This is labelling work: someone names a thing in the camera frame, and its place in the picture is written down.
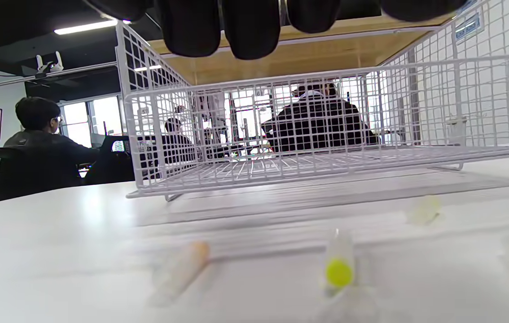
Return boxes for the person's left hand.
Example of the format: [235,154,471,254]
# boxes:
[85,0,468,61]

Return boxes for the white wire drawer basket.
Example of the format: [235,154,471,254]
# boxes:
[122,54,509,201]

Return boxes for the yellow capped clear tube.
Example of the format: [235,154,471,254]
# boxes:
[322,229,357,299]

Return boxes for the yellow highlighter cap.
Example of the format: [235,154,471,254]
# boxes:
[406,196,443,225]

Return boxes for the ceiling light strip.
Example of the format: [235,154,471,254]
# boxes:
[54,19,132,35]

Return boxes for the black mesh office chair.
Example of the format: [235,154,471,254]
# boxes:
[0,147,84,207]

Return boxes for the clear water bottle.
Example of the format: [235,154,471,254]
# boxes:
[444,116,467,145]

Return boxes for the wooden-topped white wire shelf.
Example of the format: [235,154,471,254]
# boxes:
[115,0,509,200]

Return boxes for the white metal frame pole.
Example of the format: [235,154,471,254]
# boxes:
[0,62,118,148]

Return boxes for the white clip mount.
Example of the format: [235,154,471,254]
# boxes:
[35,51,64,74]

